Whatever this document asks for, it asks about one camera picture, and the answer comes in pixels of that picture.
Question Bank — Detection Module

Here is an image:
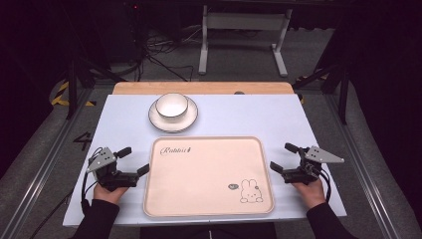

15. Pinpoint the bundle of black floor cables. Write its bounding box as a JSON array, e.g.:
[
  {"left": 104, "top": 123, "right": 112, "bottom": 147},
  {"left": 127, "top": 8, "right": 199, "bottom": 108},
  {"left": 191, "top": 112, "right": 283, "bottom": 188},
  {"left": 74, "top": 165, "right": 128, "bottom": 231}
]
[{"left": 108, "top": 26, "right": 203, "bottom": 84}]

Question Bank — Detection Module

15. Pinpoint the white table mat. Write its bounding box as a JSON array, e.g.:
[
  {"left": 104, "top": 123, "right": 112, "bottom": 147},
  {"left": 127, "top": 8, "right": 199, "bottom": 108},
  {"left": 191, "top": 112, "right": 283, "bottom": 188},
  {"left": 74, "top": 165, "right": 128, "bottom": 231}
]
[{"left": 62, "top": 94, "right": 348, "bottom": 228}]

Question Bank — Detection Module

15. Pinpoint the person's left hand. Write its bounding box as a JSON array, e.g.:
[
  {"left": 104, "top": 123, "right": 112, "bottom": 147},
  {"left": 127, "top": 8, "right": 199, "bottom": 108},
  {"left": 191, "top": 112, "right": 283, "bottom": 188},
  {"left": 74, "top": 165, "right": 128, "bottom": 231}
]
[{"left": 93, "top": 182, "right": 129, "bottom": 206}]

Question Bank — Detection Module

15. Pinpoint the grey metal stand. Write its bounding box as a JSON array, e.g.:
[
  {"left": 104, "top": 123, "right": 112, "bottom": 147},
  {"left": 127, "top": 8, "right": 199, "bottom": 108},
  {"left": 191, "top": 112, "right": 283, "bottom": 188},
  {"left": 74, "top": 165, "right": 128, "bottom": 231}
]
[{"left": 197, "top": 4, "right": 294, "bottom": 79}]

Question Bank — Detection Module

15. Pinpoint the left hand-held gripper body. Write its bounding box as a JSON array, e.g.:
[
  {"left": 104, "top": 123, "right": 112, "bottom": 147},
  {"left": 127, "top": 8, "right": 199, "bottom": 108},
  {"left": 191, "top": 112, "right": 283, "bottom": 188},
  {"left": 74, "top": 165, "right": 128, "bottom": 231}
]
[{"left": 86, "top": 146, "right": 140, "bottom": 192}]

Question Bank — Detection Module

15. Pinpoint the person's right hand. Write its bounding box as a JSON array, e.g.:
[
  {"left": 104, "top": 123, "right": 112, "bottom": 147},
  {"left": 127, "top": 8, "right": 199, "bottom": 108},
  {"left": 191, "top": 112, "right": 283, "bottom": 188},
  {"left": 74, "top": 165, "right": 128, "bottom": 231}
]
[{"left": 292, "top": 178, "right": 327, "bottom": 210}]

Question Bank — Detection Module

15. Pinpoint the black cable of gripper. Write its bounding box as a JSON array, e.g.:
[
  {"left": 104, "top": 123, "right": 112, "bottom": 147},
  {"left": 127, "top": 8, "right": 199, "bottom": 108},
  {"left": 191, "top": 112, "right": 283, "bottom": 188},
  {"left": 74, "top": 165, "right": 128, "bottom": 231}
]
[
  {"left": 80, "top": 147, "right": 104, "bottom": 215},
  {"left": 318, "top": 167, "right": 332, "bottom": 204}
]

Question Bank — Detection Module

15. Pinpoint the white plate with dark rim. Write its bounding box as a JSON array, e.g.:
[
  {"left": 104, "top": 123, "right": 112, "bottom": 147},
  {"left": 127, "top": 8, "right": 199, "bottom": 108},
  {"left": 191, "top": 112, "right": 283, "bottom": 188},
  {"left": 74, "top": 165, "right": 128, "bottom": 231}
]
[{"left": 147, "top": 96, "right": 199, "bottom": 133}]

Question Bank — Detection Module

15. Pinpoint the white bowl with dark rim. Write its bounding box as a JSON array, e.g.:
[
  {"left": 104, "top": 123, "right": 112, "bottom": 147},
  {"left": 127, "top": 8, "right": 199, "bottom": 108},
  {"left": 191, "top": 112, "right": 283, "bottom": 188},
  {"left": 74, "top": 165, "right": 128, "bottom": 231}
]
[{"left": 154, "top": 93, "right": 190, "bottom": 120}]

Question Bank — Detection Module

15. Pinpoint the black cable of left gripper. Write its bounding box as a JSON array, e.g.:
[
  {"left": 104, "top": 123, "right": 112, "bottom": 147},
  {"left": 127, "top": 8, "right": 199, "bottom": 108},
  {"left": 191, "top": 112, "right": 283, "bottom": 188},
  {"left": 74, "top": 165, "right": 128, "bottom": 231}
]
[{"left": 80, "top": 147, "right": 104, "bottom": 215}]

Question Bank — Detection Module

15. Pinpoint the beige tray with rabbit print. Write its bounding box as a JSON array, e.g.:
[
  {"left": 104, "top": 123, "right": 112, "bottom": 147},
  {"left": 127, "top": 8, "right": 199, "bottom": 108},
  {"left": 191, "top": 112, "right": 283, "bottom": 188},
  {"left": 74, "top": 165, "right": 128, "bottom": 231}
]
[{"left": 142, "top": 135, "right": 276, "bottom": 219}]

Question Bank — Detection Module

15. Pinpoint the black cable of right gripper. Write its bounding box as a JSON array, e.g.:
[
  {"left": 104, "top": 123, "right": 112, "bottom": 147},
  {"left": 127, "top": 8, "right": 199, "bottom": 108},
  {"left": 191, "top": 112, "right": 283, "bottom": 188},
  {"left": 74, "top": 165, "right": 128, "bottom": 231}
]
[{"left": 318, "top": 167, "right": 332, "bottom": 204}]

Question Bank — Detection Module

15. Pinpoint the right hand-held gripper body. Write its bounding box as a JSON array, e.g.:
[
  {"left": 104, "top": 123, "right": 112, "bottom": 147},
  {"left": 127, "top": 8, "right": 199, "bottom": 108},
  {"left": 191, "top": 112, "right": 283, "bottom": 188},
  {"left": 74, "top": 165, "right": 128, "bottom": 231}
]
[{"left": 281, "top": 145, "right": 345, "bottom": 185}]

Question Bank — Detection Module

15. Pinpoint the person's dark clothing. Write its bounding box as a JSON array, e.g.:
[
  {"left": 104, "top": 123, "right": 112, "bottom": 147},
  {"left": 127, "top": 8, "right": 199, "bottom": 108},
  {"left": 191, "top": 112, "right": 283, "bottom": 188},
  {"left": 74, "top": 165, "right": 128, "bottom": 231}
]
[{"left": 138, "top": 222, "right": 278, "bottom": 239}]

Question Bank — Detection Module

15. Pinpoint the black tripod stand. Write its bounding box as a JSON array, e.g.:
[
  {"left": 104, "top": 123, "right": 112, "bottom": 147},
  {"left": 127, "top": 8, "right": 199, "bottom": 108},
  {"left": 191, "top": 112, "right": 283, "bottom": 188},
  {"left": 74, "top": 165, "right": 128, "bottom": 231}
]
[
  {"left": 292, "top": 49, "right": 352, "bottom": 126},
  {"left": 64, "top": 49, "right": 128, "bottom": 121}
]

